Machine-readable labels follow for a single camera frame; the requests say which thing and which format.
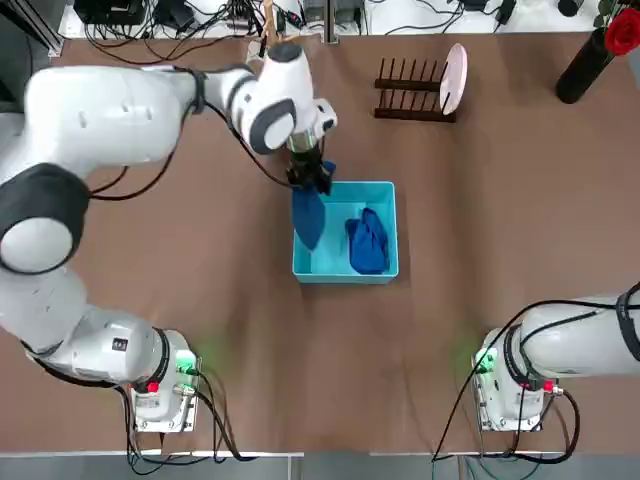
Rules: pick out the dark wooden dish rack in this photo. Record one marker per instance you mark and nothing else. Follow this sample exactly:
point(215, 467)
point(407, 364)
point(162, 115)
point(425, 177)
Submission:
point(410, 112)

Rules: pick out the aluminium profile post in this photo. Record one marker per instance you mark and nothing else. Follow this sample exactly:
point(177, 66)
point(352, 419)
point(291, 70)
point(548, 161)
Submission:
point(332, 22)

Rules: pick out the pale pink round plate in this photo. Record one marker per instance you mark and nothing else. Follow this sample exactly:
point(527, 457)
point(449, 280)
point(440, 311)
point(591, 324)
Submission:
point(454, 77)

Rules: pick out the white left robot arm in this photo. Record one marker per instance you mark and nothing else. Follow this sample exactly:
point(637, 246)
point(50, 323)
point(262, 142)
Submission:
point(100, 115)

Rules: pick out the aluminium frame rail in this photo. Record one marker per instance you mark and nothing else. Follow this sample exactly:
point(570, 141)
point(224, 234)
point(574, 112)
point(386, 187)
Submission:
point(50, 37)

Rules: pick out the black vase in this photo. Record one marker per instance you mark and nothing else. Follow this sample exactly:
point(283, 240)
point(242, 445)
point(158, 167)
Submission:
point(585, 70)

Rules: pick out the dark navy square rag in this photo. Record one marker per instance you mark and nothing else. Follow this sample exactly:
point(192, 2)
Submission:
point(310, 220)

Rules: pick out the cyan plastic box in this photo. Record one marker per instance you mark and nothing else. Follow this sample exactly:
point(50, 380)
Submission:
point(345, 277)

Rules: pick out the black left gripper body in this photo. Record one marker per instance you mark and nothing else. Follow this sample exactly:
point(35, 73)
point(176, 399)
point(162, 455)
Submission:
point(306, 162)

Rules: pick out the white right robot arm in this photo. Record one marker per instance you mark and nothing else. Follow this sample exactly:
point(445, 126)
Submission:
point(565, 340)

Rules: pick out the wooden mug stand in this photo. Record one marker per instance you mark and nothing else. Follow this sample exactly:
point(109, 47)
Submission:
point(272, 22)

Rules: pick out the bright blue square rag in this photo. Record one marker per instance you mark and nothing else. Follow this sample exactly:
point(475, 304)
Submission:
point(370, 245)

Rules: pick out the black box device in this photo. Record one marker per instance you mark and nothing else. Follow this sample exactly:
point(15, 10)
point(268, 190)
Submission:
point(110, 11)

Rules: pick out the black power adapter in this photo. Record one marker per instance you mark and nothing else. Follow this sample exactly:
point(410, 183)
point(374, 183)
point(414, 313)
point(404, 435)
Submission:
point(474, 4)
point(505, 12)

